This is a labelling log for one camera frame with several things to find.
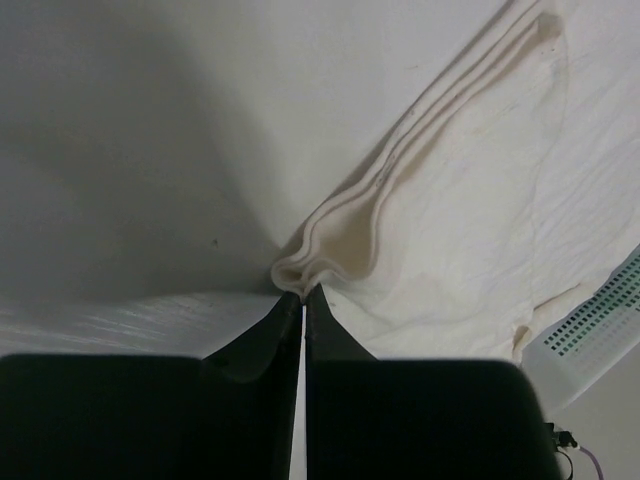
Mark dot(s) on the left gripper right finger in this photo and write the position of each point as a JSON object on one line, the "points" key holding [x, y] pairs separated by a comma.
{"points": [[416, 419]]}

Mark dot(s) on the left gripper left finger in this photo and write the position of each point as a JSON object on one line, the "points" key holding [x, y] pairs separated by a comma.
{"points": [[229, 415]]}

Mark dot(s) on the cream t shirt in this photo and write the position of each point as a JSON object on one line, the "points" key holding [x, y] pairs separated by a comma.
{"points": [[504, 197]]}

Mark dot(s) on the white perforated plastic basket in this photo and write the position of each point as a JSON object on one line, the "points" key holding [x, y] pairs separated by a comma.
{"points": [[570, 356]]}

